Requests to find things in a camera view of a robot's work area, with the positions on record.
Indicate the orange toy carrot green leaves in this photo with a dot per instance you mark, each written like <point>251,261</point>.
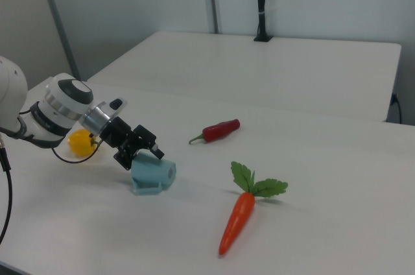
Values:
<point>240,213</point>

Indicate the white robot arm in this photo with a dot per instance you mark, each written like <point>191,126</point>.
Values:
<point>61,100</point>

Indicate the light blue hexagonal mug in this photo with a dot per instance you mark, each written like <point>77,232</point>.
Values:
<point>152,172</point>

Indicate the red toy chili pepper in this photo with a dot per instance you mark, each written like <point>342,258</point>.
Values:
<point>217,130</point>

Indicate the yellow toy bell pepper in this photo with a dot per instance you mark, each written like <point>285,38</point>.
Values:
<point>79,142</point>

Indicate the black pole with base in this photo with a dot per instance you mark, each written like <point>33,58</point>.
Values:
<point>261,25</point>

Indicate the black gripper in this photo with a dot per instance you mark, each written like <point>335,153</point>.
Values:
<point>116,134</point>

